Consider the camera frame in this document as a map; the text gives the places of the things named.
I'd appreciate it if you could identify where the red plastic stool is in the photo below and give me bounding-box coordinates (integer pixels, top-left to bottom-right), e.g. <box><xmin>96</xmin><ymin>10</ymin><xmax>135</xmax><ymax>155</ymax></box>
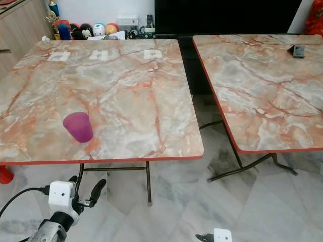
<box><xmin>0</xmin><ymin>166</ymin><xmax>14</xmax><ymax>185</ymax></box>

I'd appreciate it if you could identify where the purple plastic cup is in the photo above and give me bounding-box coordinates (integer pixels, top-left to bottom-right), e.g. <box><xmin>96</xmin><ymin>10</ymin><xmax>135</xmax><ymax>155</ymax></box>
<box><xmin>63</xmin><ymin>112</ymin><xmax>94</xmax><ymax>144</ymax></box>

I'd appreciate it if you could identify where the white paper label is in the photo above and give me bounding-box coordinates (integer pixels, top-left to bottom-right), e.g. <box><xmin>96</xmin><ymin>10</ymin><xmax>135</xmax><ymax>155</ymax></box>
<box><xmin>48</xmin><ymin>51</ymin><xmax>71</xmax><ymax>62</ymax></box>
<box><xmin>143</xmin><ymin>49</ymin><xmax>163</xmax><ymax>59</ymax></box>
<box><xmin>89</xmin><ymin>50</ymin><xmax>109</xmax><ymax>61</ymax></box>

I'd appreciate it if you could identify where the white paper sheet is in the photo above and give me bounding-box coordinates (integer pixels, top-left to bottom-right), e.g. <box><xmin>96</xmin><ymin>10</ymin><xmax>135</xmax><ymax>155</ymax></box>
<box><xmin>103</xmin><ymin>31</ymin><xmax>127</xmax><ymax>41</ymax></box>

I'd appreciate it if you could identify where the white wall socket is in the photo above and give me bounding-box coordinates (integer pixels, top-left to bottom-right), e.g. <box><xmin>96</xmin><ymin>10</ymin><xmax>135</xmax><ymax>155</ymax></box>
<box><xmin>116</xmin><ymin>15</ymin><xmax>139</xmax><ymax>26</ymax></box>

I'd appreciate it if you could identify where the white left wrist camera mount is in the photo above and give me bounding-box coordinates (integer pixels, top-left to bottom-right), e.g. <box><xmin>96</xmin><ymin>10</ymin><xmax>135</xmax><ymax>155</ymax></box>
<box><xmin>48</xmin><ymin>180</ymin><xmax>75</xmax><ymax>213</ymax></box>

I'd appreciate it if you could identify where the marble pattern folding table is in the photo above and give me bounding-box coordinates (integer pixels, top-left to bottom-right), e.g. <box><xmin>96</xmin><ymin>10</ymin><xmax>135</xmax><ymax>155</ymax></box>
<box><xmin>0</xmin><ymin>39</ymin><xmax>205</xmax><ymax>206</ymax></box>
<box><xmin>192</xmin><ymin>34</ymin><xmax>323</xmax><ymax>183</ymax></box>

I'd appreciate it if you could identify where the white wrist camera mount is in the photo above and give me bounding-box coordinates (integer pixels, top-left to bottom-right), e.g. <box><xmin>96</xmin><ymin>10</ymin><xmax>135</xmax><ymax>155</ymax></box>
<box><xmin>48</xmin><ymin>180</ymin><xmax>75</xmax><ymax>213</ymax></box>
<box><xmin>213</xmin><ymin>228</ymin><xmax>233</xmax><ymax>242</ymax></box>

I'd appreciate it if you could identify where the black television screen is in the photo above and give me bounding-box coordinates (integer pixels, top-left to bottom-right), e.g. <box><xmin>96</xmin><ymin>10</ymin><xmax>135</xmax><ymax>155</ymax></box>
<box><xmin>154</xmin><ymin>0</ymin><xmax>304</xmax><ymax>35</ymax></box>

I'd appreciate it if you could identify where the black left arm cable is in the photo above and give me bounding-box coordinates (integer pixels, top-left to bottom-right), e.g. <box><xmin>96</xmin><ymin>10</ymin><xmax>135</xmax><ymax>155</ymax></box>
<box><xmin>0</xmin><ymin>187</ymin><xmax>51</xmax><ymax>217</ymax></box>

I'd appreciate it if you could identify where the black mouse doll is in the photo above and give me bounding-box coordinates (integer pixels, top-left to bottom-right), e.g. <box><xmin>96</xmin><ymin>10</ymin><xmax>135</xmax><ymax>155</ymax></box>
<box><xmin>71</xmin><ymin>23</ymin><xmax>94</xmax><ymax>41</ymax></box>

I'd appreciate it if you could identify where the green and white toy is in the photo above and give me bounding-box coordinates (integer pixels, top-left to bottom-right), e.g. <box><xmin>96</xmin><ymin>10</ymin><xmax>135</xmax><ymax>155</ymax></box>
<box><xmin>139</xmin><ymin>26</ymin><xmax>156</xmax><ymax>39</ymax></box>

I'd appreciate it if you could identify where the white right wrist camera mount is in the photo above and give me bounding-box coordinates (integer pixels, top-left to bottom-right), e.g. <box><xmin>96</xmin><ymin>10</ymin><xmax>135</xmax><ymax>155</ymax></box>
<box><xmin>213</xmin><ymin>228</ymin><xmax>233</xmax><ymax>242</ymax></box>

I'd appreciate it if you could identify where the small black device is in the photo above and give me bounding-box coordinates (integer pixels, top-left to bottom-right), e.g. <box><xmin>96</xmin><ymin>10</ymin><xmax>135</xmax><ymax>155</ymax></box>
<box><xmin>288</xmin><ymin>44</ymin><xmax>306</xmax><ymax>58</ymax></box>

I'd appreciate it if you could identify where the gold and blue trophy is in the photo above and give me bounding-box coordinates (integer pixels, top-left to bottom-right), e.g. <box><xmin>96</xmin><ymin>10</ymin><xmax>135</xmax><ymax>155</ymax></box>
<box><xmin>46</xmin><ymin>0</ymin><xmax>62</xmax><ymax>39</ymax></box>

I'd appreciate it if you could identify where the light wooden cabinet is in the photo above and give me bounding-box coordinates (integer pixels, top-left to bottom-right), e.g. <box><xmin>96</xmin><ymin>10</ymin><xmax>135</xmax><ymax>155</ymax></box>
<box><xmin>0</xmin><ymin>0</ymin><xmax>54</xmax><ymax>79</ymax></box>

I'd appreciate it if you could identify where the white round doll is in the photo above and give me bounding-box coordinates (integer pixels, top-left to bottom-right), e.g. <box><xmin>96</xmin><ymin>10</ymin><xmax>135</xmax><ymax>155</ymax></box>
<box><xmin>92</xmin><ymin>23</ymin><xmax>106</xmax><ymax>37</ymax></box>

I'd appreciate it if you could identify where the red hanging ornament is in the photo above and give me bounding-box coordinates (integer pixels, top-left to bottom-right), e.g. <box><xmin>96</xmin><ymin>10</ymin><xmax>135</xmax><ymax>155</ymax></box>
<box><xmin>303</xmin><ymin>5</ymin><xmax>323</xmax><ymax>36</ymax></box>

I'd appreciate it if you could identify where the red and blue toy figure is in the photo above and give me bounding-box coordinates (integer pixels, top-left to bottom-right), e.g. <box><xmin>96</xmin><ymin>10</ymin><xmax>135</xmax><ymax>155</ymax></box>
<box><xmin>55</xmin><ymin>20</ymin><xmax>72</xmax><ymax>41</ymax></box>

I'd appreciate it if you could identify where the orange round doll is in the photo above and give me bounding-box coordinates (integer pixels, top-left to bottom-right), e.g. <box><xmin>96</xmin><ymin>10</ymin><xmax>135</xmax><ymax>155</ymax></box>
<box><xmin>105</xmin><ymin>22</ymin><xmax>120</xmax><ymax>36</ymax></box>

